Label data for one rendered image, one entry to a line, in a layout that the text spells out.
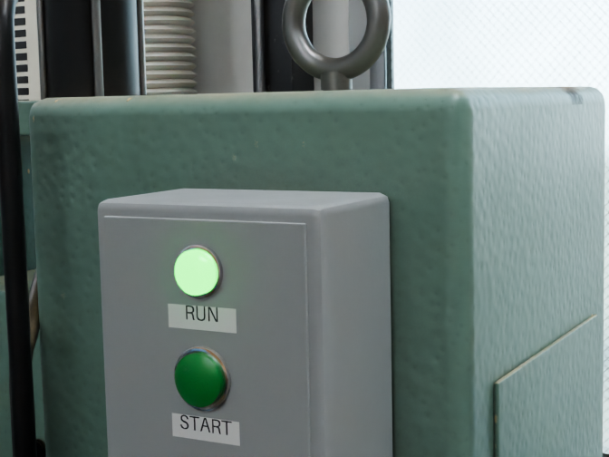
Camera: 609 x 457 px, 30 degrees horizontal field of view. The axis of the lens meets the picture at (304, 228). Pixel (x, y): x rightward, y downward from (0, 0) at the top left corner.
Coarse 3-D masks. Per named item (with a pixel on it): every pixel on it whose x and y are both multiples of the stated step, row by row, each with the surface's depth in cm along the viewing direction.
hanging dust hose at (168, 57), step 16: (144, 0) 213; (160, 0) 214; (176, 0) 215; (144, 16) 214; (160, 16) 214; (176, 16) 216; (144, 32) 214; (160, 32) 215; (176, 32) 216; (192, 32) 220; (160, 48) 214; (176, 48) 216; (192, 48) 220; (160, 64) 214; (176, 64) 216; (192, 64) 219; (160, 80) 215; (176, 80) 217; (192, 80) 223
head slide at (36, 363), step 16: (32, 272) 66; (0, 288) 61; (0, 304) 60; (0, 320) 61; (0, 336) 61; (0, 352) 61; (0, 368) 61; (0, 384) 61; (0, 400) 61; (0, 416) 61; (0, 432) 62; (0, 448) 62
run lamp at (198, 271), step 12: (180, 252) 42; (192, 252) 41; (204, 252) 41; (180, 264) 41; (192, 264) 41; (204, 264) 41; (216, 264) 41; (180, 276) 41; (192, 276) 41; (204, 276) 41; (216, 276) 41; (192, 288) 41; (204, 288) 41; (216, 288) 41
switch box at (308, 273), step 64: (192, 192) 46; (256, 192) 46; (320, 192) 45; (128, 256) 43; (256, 256) 40; (320, 256) 40; (384, 256) 44; (128, 320) 44; (256, 320) 41; (320, 320) 40; (384, 320) 44; (128, 384) 44; (256, 384) 41; (320, 384) 40; (384, 384) 44; (128, 448) 44; (192, 448) 43; (256, 448) 41; (320, 448) 40; (384, 448) 45
